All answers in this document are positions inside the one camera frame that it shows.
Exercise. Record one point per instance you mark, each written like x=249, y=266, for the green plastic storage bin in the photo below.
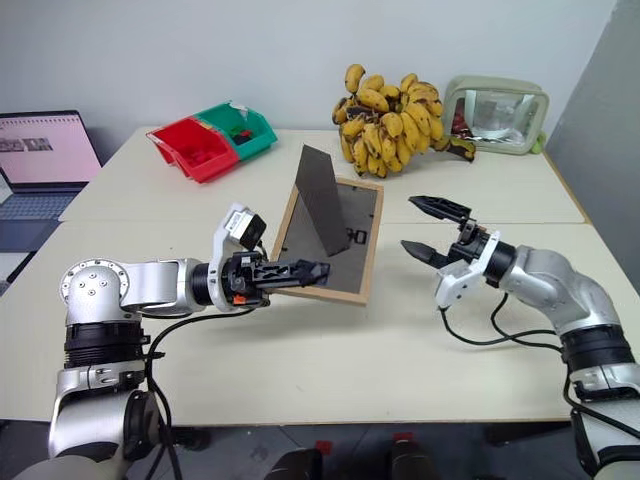
x=255, y=127

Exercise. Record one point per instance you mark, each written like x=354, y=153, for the yellow banana bunch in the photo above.
x=390, y=125

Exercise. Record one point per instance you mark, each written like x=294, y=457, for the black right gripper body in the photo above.
x=470, y=245

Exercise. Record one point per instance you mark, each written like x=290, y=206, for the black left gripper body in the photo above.
x=245, y=280

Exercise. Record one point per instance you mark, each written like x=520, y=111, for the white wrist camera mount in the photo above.
x=451, y=287
x=220, y=242

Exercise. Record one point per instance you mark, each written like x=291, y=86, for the small green object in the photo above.
x=538, y=144

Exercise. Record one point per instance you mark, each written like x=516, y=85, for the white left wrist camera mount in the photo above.
x=220, y=242

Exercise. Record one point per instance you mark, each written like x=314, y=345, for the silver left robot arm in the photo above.
x=150, y=282

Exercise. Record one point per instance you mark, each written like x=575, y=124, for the open laptop computer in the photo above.
x=45, y=150

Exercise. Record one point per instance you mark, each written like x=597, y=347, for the red plastic storage bin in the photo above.
x=200, y=145

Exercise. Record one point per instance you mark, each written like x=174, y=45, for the wooden picture frame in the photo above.
x=357, y=225

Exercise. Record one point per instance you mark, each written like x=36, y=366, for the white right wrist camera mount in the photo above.
x=451, y=287

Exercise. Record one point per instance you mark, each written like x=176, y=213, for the small black red parts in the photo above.
x=241, y=135

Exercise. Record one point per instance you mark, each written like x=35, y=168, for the dark rounded shape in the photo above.
x=297, y=465
x=412, y=460

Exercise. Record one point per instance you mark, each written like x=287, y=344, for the pale green transparent pouch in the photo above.
x=500, y=115

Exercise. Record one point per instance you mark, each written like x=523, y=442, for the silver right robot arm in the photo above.
x=560, y=280

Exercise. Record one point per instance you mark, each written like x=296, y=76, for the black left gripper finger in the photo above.
x=300, y=268
x=300, y=282

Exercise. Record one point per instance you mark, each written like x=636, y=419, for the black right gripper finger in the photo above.
x=442, y=207
x=427, y=254

